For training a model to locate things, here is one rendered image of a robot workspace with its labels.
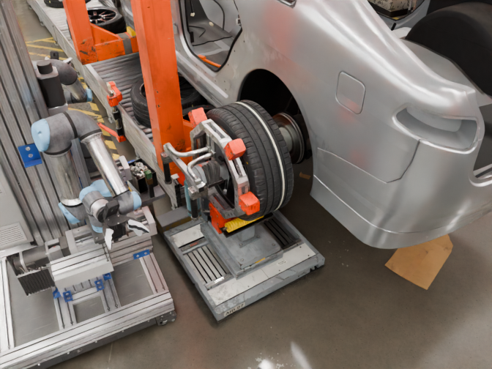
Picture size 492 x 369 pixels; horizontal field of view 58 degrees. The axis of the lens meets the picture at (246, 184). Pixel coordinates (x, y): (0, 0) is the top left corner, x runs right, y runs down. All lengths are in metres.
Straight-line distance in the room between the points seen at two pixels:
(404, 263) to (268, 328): 1.07
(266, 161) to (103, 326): 1.27
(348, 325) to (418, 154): 1.37
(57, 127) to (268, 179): 1.01
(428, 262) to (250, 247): 1.24
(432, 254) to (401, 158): 1.60
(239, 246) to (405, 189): 1.29
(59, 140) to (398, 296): 2.23
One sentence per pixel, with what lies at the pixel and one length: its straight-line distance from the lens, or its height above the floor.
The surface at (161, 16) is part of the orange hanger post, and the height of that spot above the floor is 1.56.
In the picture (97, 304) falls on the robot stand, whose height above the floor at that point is 0.21.
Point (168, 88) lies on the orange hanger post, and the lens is 2.67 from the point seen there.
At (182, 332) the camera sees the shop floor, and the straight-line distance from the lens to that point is 2.84.
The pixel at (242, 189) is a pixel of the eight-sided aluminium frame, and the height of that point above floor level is 0.89.
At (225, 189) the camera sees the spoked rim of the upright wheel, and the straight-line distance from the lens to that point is 2.70.
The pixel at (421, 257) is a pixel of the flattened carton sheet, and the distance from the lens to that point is 3.36.
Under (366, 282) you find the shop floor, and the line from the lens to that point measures 3.11.
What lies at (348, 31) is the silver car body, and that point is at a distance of 1.99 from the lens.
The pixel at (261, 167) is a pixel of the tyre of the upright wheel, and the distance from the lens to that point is 2.23.
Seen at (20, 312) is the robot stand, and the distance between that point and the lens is 2.92.
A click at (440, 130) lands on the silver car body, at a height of 1.41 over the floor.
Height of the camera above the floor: 2.41
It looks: 41 degrees down
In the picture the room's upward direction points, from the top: straight up
